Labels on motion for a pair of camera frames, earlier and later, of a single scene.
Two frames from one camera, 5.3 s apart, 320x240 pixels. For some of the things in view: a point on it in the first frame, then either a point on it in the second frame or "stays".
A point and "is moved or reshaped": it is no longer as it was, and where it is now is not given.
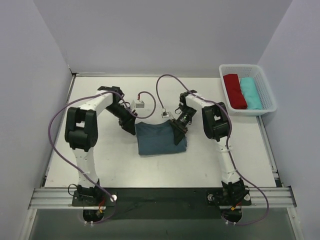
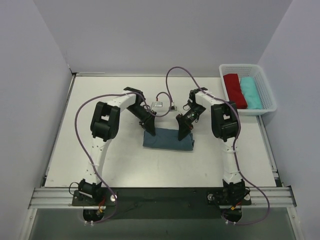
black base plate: x=164 y=203 stays
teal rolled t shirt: x=252 y=98 stays
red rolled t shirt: x=235 y=92 stays
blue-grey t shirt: x=156 y=139 is moved or reshaped
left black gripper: x=126 y=121 -> x=147 y=121
